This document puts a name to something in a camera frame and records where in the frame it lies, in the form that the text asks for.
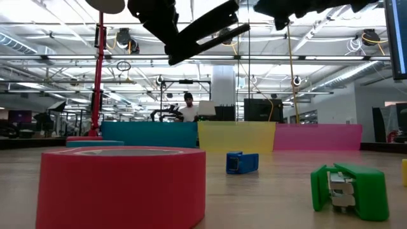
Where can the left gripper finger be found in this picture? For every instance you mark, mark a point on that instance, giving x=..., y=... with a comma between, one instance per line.
x=210, y=43
x=210, y=20

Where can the blue mini stapler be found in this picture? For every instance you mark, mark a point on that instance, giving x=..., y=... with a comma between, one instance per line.
x=246, y=163

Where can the blue tape roll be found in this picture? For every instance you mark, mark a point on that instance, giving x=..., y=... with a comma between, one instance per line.
x=95, y=144

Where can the red tape roll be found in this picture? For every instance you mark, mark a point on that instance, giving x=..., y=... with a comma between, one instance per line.
x=121, y=191

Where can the green mini stapler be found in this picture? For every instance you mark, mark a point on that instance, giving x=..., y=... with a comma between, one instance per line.
x=369, y=194

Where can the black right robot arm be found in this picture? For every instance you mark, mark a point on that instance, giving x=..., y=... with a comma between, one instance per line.
x=346, y=4

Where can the black background robot arm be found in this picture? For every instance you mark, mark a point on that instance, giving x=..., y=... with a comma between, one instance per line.
x=165, y=113

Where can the white building column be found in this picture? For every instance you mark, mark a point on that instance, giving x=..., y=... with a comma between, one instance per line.
x=223, y=86

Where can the white laptop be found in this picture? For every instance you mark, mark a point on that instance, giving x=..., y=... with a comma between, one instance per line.
x=206, y=108

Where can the person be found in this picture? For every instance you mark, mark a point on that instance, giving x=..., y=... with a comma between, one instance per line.
x=189, y=113

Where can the red desk lamp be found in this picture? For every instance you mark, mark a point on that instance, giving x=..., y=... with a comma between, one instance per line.
x=98, y=79

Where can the black background monitor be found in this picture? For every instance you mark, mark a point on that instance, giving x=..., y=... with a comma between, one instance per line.
x=263, y=110

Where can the black computer monitor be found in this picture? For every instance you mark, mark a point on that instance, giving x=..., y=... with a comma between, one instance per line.
x=397, y=38

